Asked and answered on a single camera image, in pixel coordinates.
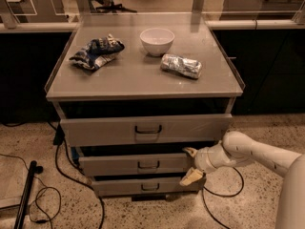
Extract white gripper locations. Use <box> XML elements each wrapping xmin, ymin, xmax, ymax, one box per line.
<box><xmin>179</xmin><ymin>144</ymin><xmax>227</xmax><ymax>186</ymax></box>

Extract drawer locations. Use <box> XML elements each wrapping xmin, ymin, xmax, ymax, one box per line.
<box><xmin>79</xmin><ymin>153</ymin><xmax>193</xmax><ymax>177</ymax></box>
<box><xmin>91</xmin><ymin>177</ymin><xmax>206</xmax><ymax>198</ymax></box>
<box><xmin>60</xmin><ymin>114</ymin><xmax>232</xmax><ymax>147</ymax></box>

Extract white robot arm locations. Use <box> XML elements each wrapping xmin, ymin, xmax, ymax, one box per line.
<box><xmin>180</xmin><ymin>131</ymin><xmax>305</xmax><ymax>229</ymax></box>

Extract grey drawer cabinet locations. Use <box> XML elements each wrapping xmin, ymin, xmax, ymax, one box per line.
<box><xmin>44</xmin><ymin>12</ymin><xmax>246</xmax><ymax>202</ymax></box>

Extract silver foil snack bag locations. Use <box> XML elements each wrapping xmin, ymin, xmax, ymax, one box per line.
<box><xmin>160</xmin><ymin>54</ymin><xmax>202</xmax><ymax>79</ymax></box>

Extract white bowl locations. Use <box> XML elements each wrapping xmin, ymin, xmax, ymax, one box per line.
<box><xmin>140</xmin><ymin>28</ymin><xmax>175</xmax><ymax>56</ymax></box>

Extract blue white chip bag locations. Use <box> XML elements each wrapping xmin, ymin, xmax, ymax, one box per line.
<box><xmin>70</xmin><ymin>34</ymin><xmax>125</xmax><ymax>72</ymax></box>

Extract black pole on floor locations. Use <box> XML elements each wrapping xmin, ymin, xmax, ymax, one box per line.
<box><xmin>13</xmin><ymin>160</ymin><xmax>38</xmax><ymax>229</ymax></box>

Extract background grey desk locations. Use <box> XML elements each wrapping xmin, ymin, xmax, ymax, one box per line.
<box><xmin>220</xmin><ymin>0</ymin><xmax>304</xmax><ymax>20</ymax></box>

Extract black floor cable right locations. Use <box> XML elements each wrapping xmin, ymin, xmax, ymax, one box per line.
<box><xmin>201</xmin><ymin>165</ymin><xmax>245</xmax><ymax>229</ymax></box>

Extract black floor cable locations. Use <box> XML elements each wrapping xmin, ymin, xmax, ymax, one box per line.
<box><xmin>47</xmin><ymin>121</ymin><xmax>106</xmax><ymax>229</ymax></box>
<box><xmin>201</xmin><ymin>165</ymin><xmax>245</xmax><ymax>229</ymax></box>

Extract black floor cable left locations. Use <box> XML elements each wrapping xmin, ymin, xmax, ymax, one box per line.
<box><xmin>47</xmin><ymin>121</ymin><xmax>106</xmax><ymax>229</ymax></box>

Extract thin black looped cable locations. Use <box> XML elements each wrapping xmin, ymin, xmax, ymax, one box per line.
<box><xmin>0</xmin><ymin>153</ymin><xmax>62</xmax><ymax>224</ymax></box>

